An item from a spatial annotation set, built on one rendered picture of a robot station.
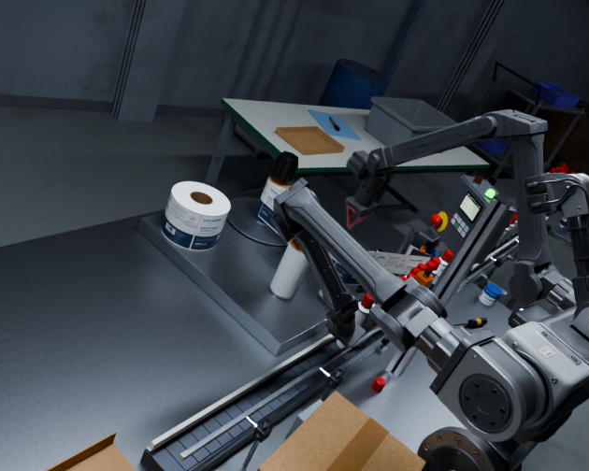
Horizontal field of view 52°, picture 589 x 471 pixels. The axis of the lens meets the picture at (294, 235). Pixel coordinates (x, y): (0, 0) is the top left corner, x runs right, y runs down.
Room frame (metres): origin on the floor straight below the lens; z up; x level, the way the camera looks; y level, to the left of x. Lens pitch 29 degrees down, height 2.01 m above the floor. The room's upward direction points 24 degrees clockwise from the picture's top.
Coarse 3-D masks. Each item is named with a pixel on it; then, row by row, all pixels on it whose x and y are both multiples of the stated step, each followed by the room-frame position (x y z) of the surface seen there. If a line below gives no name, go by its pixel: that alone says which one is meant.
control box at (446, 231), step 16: (464, 176) 1.69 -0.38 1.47; (464, 192) 1.65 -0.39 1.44; (480, 192) 1.62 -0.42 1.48; (496, 192) 1.68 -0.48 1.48; (448, 208) 1.67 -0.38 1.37; (512, 208) 1.60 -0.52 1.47; (448, 224) 1.64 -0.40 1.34; (448, 240) 1.61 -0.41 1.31; (464, 240) 1.56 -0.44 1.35; (496, 240) 1.59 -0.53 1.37; (480, 256) 1.58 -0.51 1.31
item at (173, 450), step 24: (312, 360) 1.39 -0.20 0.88; (336, 360) 1.44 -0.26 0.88; (264, 384) 1.22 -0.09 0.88; (312, 384) 1.32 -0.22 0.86; (240, 408) 1.10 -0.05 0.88; (264, 408) 1.14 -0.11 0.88; (192, 432) 0.98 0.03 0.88; (240, 432) 1.03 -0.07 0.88; (168, 456) 0.89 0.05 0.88; (192, 456) 0.91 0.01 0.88
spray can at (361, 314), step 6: (366, 294) 1.51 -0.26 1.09; (366, 300) 1.50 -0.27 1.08; (372, 300) 1.50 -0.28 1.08; (360, 306) 1.50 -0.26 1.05; (366, 306) 1.50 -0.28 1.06; (360, 312) 1.49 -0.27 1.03; (366, 312) 1.49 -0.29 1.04; (360, 318) 1.49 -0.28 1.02; (366, 318) 1.50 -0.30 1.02; (360, 324) 1.49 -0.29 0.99; (336, 342) 1.51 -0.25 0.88
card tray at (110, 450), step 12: (96, 444) 0.85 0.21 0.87; (108, 444) 0.89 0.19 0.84; (72, 456) 0.80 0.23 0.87; (84, 456) 0.83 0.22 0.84; (96, 456) 0.85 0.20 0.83; (108, 456) 0.86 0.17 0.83; (120, 456) 0.87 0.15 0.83; (48, 468) 0.76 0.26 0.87; (60, 468) 0.78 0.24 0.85; (72, 468) 0.80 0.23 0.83; (84, 468) 0.81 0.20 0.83; (96, 468) 0.82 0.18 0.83; (108, 468) 0.84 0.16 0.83; (120, 468) 0.85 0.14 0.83; (132, 468) 0.86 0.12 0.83
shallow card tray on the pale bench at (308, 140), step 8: (280, 128) 3.17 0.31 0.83; (288, 128) 3.22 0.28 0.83; (296, 128) 3.28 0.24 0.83; (304, 128) 3.33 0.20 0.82; (312, 128) 3.39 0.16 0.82; (280, 136) 3.11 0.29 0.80; (288, 136) 3.09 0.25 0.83; (296, 136) 3.21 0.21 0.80; (304, 136) 3.26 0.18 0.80; (312, 136) 3.32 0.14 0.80; (320, 136) 3.37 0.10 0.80; (328, 136) 3.36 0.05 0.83; (296, 144) 3.05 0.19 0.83; (304, 144) 3.16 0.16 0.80; (312, 144) 3.21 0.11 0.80; (320, 144) 3.26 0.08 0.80; (328, 144) 3.31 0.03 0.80; (336, 144) 3.32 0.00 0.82; (304, 152) 3.01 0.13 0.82; (312, 152) 3.06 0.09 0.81; (320, 152) 3.12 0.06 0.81; (328, 152) 3.18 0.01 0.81; (336, 152) 3.24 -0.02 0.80
